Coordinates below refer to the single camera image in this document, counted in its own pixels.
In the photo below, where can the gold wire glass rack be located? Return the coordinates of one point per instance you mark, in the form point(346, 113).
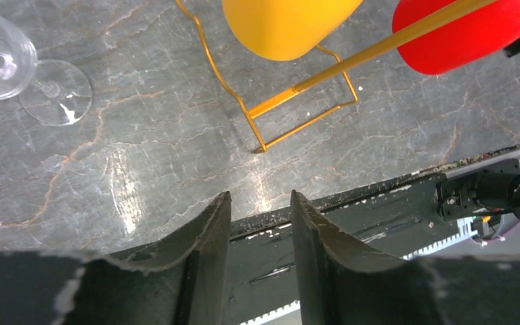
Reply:
point(431, 22)

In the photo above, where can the orange wine glass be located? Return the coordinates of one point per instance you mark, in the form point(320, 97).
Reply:
point(283, 30)

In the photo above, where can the clear wine glass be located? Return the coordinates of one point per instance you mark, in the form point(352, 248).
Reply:
point(54, 92)

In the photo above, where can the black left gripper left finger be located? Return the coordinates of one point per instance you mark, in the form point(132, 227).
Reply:
point(176, 280)

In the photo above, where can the red wine glass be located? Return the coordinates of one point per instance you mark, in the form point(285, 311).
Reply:
point(464, 40)

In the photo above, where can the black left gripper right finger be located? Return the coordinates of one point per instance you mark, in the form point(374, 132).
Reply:
point(342, 280)

